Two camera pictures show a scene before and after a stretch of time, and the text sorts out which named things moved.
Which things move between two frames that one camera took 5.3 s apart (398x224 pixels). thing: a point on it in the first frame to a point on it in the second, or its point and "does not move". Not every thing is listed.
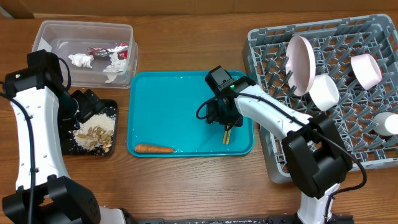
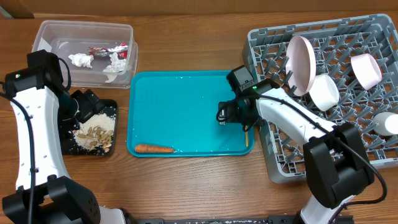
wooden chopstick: x=225 y=137 to x=247 y=139
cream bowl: x=324 y=92 does not move
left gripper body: x=87 y=105 does not move
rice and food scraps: x=96 y=132 does not move
